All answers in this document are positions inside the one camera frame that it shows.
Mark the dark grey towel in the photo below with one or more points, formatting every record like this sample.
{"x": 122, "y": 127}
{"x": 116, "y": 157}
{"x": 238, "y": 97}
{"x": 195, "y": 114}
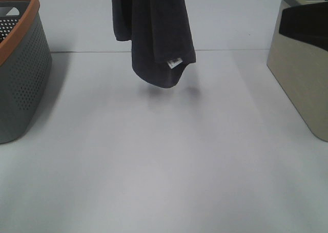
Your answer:
{"x": 160, "y": 35}

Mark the beige bin grey rim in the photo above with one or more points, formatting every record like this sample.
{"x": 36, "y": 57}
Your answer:
{"x": 298, "y": 59}

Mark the grey perforated basket orange rim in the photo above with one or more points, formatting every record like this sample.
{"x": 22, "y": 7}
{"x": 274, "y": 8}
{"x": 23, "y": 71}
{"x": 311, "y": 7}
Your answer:
{"x": 26, "y": 63}

